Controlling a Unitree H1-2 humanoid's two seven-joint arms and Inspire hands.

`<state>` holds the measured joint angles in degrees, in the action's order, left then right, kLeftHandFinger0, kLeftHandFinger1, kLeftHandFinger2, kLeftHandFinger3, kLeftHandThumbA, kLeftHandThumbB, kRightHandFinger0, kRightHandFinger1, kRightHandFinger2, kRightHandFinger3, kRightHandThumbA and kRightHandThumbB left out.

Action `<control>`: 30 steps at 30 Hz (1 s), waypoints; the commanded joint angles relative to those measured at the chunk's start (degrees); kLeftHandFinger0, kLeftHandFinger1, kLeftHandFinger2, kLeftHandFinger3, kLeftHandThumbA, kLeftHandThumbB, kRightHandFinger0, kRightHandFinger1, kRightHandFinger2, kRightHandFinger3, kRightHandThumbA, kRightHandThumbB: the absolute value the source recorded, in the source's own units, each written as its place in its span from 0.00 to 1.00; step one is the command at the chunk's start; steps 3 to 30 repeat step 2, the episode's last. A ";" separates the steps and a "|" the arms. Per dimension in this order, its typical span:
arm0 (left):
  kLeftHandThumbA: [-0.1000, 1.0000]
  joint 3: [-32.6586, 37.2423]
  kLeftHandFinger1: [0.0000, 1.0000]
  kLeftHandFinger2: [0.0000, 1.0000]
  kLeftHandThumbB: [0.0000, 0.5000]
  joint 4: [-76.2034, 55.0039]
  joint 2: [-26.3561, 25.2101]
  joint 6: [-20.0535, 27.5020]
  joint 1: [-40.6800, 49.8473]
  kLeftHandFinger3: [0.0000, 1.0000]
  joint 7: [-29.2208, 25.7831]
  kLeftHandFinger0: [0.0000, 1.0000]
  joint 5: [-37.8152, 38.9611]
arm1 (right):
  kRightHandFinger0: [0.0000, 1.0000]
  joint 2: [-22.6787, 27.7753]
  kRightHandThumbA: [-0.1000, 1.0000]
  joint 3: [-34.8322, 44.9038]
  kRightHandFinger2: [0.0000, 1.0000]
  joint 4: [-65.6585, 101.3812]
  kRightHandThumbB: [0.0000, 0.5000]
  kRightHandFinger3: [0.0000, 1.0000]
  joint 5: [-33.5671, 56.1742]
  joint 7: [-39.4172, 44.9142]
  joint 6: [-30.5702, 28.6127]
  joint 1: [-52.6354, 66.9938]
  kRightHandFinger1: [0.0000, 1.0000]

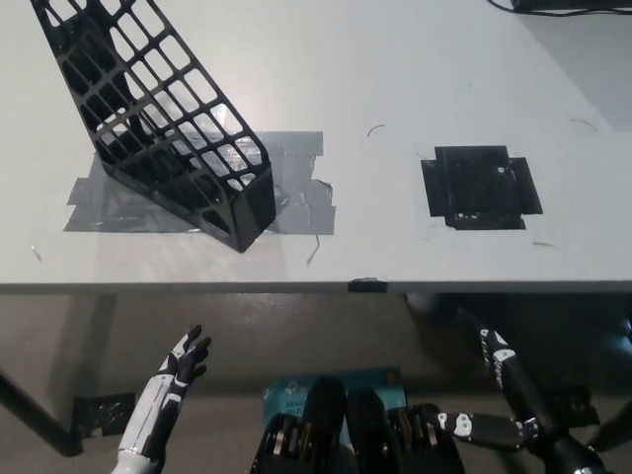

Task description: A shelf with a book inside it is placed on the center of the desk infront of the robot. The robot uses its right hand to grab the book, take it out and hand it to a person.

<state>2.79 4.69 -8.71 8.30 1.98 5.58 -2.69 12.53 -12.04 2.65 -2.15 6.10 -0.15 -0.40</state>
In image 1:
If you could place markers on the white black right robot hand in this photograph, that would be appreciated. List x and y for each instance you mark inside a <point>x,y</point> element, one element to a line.
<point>523,405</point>

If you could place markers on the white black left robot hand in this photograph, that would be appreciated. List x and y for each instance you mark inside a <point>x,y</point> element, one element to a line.
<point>158,400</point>

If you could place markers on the black slanted desk leg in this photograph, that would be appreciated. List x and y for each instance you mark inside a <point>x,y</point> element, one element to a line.
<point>34,412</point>

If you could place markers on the black teal robot torso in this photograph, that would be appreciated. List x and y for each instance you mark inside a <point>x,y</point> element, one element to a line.
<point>363,424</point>

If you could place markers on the dark chair leg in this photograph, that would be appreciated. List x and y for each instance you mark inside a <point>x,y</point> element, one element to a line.
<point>614,427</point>

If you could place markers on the dark blue rounded object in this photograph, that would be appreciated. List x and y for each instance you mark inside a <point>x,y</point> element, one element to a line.
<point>621,338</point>

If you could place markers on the black lattice magazine holder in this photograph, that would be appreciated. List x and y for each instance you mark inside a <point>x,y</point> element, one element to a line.
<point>249,212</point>

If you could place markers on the black tape square patch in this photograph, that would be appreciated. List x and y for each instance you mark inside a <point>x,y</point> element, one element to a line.
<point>479,190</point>

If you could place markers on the black flat device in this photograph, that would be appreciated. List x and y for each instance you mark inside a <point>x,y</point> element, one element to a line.
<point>568,4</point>

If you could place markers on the grey duct tape patch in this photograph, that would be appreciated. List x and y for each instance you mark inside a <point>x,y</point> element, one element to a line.
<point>306,207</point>

